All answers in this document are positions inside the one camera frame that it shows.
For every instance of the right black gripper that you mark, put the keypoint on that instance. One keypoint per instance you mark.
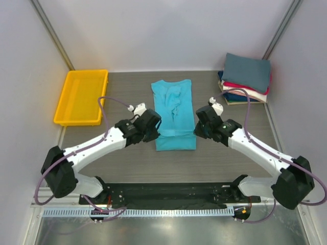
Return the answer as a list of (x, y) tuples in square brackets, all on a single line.
[(198, 131)]

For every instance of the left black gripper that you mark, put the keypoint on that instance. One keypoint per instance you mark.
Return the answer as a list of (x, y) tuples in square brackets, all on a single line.
[(153, 136)]

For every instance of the turquoise t shirt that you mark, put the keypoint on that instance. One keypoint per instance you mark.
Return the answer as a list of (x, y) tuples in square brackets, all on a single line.
[(173, 102)]

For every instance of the yellow plastic tray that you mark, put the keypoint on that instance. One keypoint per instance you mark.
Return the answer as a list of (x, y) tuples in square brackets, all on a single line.
[(78, 103)]

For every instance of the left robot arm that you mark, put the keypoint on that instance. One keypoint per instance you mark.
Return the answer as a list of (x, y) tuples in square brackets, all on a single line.
[(61, 168)]

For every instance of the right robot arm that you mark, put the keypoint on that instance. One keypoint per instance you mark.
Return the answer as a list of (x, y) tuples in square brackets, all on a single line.
[(289, 182)]

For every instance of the navy folded shirt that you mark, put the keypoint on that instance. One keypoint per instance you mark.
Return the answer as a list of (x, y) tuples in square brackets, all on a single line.
[(233, 98)]

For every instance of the pink folded shirt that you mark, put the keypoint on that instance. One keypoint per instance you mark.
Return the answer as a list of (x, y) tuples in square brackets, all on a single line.
[(238, 91)]

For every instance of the red folded shirt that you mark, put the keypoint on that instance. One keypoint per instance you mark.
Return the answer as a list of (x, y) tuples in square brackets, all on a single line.
[(256, 83)]

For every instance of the white folded shirt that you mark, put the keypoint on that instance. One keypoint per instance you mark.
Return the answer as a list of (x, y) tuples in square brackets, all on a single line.
[(258, 96)]

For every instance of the grey-blue folded shirt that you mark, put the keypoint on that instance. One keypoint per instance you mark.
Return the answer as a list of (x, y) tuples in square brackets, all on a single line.
[(236, 66)]

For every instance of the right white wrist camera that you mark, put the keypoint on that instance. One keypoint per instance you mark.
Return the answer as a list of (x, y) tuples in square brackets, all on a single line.
[(218, 108)]

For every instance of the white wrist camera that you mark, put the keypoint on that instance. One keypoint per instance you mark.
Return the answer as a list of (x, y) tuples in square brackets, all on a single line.
[(138, 110), (218, 108)]

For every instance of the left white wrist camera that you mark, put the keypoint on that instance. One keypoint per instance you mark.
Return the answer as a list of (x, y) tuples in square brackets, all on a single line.
[(138, 110)]

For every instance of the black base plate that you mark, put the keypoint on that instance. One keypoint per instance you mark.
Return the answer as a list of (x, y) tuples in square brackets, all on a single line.
[(171, 196)]

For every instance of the slotted cable duct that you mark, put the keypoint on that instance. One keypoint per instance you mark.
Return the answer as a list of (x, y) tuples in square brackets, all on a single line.
[(94, 213)]

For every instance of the right aluminium corner post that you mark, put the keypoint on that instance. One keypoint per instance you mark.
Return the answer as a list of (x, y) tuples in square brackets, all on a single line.
[(280, 31)]

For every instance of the aluminium corner post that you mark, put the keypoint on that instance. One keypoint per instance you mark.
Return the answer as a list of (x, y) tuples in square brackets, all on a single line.
[(52, 33), (280, 31)]

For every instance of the left aluminium corner post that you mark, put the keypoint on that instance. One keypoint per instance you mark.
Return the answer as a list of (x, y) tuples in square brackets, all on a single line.
[(52, 33)]

